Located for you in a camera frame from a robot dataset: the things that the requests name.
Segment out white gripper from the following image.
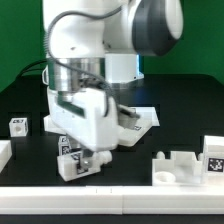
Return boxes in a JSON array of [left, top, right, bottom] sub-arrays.
[[46, 87, 141, 169]]

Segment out white chair back frame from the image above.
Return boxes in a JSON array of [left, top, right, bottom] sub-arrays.
[[43, 116, 152, 147]]

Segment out white chair seat block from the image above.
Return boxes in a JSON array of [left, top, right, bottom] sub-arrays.
[[152, 151, 202, 187]]

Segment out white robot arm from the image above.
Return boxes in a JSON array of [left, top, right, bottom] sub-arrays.
[[43, 0, 183, 168]]

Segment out white flat chair panel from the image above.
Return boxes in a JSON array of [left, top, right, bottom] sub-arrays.
[[134, 107, 160, 126]]

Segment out small white tagged cube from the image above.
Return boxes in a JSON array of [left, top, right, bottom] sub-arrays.
[[58, 136, 71, 155]]

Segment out white left border block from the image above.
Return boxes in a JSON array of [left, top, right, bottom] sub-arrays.
[[0, 140, 12, 173]]

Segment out white front border rail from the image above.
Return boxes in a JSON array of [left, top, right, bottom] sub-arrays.
[[0, 186, 224, 215]]

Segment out black cables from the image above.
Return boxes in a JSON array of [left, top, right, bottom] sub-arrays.
[[16, 59, 48, 79]]

